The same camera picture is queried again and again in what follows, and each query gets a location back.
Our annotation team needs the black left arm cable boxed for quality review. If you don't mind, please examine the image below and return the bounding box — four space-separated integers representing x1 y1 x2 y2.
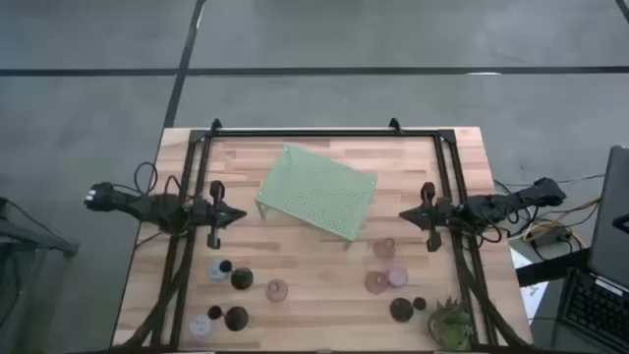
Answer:
113 160 191 199

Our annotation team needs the grey metal cart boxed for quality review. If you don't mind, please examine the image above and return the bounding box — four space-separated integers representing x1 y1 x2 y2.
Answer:
0 196 80 354

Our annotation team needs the black keyboard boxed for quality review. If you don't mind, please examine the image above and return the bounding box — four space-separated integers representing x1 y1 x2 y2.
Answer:
559 267 629 353

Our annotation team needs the grey glass votive holder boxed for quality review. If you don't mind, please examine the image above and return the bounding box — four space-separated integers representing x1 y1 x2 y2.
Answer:
206 260 230 283

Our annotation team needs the pink glass candle holder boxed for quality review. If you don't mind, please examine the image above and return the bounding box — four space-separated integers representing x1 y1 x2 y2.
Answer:
372 237 397 261
364 270 389 296
264 278 290 303

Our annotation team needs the green perforated metal shelf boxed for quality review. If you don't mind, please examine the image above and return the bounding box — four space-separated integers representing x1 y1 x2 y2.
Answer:
255 144 378 250

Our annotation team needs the purple glass votive holder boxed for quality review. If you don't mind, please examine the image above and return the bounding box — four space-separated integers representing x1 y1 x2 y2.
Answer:
385 265 410 289

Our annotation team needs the black flat bar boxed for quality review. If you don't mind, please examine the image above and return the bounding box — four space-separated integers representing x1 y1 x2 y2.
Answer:
515 248 591 288

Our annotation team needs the grey laptop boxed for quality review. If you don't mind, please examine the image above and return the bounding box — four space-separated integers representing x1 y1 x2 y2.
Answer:
588 145 629 291

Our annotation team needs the white paper sheet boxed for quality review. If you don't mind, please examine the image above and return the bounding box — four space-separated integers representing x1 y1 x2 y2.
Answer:
510 248 549 321

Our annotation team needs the potted green succulent plant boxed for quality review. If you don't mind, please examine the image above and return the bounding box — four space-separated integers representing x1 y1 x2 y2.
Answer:
427 295 476 351

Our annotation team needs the black aluminium frame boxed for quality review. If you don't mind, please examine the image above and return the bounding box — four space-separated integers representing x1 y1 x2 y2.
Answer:
110 117 535 353

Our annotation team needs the black metal candlestick holder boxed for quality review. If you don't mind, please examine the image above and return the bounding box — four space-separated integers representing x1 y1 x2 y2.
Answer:
206 304 250 332
218 259 255 291
389 296 428 324

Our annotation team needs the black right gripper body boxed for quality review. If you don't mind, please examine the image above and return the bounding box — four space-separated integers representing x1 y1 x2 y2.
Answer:
421 181 466 253

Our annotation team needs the yellow cable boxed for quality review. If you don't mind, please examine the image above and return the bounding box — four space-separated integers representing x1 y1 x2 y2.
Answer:
523 198 601 247

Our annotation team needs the black power adapter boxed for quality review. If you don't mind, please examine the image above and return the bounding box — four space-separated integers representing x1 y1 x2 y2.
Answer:
533 226 574 252

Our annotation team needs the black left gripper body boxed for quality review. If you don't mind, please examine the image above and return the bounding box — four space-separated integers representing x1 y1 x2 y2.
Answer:
193 180 226 251

